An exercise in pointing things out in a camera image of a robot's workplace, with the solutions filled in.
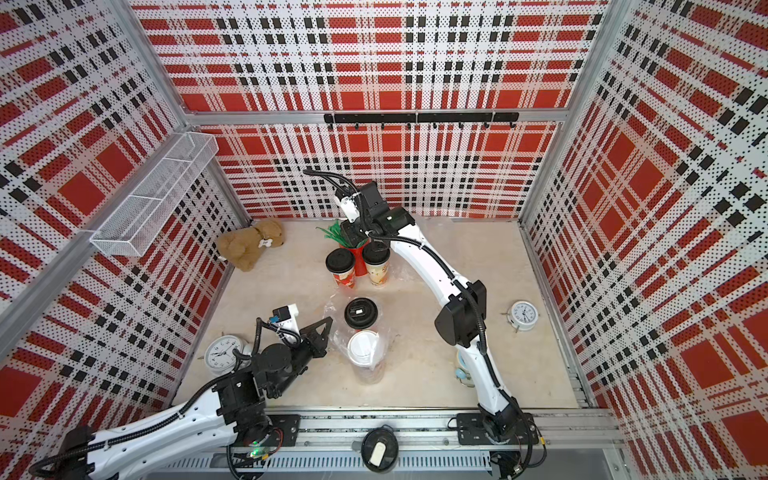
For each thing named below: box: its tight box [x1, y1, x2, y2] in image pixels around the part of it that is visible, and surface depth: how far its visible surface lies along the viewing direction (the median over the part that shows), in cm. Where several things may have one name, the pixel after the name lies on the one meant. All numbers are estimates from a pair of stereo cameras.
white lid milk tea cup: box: [347, 329, 384, 385], surface depth 72 cm
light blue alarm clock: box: [454, 351, 475, 387], surface depth 82 cm
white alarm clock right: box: [501, 300, 540, 333], surface depth 92 cm
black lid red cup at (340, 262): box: [325, 248, 355, 289], surface depth 90 cm
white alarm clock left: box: [197, 331, 252, 375], surface depth 84 cm
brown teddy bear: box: [216, 219, 285, 272], surface depth 107 cm
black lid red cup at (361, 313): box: [344, 297, 379, 329], surface depth 78 cm
